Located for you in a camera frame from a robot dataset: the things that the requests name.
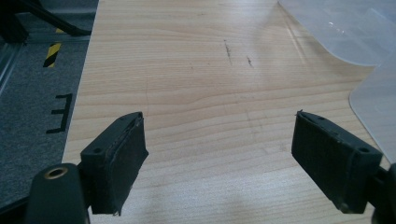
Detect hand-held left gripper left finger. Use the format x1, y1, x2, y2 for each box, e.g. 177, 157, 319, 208
79, 111, 149, 217

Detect black tape mark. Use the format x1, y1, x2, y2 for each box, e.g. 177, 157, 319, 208
46, 92, 74, 134

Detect black stand leg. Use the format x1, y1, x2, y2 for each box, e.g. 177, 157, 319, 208
0, 0, 93, 44

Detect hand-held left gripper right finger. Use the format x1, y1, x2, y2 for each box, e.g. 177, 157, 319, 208
290, 109, 384, 215

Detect clear plastic sheet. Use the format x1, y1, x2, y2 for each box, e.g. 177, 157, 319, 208
277, 0, 396, 67
348, 50, 396, 165

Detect yellow black striped tape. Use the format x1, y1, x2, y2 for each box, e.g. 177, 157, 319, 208
42, 27, 65, 68

